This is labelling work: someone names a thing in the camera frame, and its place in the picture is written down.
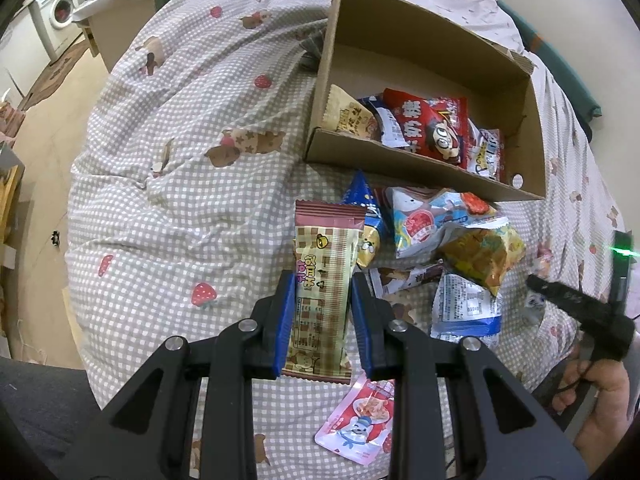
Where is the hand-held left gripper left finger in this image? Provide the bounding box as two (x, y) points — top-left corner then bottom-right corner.
(55, 270), (297, 480)

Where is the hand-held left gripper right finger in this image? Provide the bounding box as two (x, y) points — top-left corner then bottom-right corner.
(350, 272), (591, 480)

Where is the brown chocolate bar packet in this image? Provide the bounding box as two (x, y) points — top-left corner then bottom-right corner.
(369, 260), (446, 298)

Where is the checkered wafer packet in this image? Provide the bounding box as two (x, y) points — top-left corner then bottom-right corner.
(281, 199), (366, 386)

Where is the pink bear pouch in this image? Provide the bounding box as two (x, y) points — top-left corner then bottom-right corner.
(314, 374), (398, 458)

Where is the white blue snack bag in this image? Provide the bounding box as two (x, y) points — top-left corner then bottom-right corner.
(430, 270), (503, 341)

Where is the blue triangular snack packet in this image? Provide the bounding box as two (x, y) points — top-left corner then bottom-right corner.
(340, 170), (393, 267)

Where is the white bag red label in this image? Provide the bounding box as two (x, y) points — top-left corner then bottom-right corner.
(387, 187), (508, 260)

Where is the yellow green snack bag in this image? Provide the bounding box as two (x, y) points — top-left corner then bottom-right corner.
(440, 224), (527, 298)

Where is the white popcorn packet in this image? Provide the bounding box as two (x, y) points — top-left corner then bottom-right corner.
(465, 129), (505, 182)

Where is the red candy bag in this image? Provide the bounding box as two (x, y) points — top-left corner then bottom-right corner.
(382, 88), (471, 167)

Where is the beige cartoon snack packet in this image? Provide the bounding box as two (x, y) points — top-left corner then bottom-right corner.
(321, 85), (379, 139)

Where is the brown cardboard box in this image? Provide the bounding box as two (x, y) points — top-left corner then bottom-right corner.
(303, 0), (547, 202)

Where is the person's right hand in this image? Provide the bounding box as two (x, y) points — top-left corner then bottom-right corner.
(552, 345), (632, 461)

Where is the teal pillow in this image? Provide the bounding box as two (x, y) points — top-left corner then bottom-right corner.
(497, 0), (601, 121)

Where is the person's grey trouser leg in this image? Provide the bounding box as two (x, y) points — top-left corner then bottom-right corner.
(0, 357), (108, 480)

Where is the wooden rack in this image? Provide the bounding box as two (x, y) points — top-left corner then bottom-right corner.
(0, 145), (26, 246)

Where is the brown patterned rug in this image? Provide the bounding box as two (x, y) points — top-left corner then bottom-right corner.
(20, 35), (93, 111)

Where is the beige storage cabinet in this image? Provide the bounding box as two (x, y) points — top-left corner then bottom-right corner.
(72, 0), (156, 73)

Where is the white floor cabinet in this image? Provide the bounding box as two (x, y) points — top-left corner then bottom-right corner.
(0, 10), (51, 98)

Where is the white washing machine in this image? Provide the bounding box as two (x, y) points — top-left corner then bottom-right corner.
(27, 0), (83, 58)

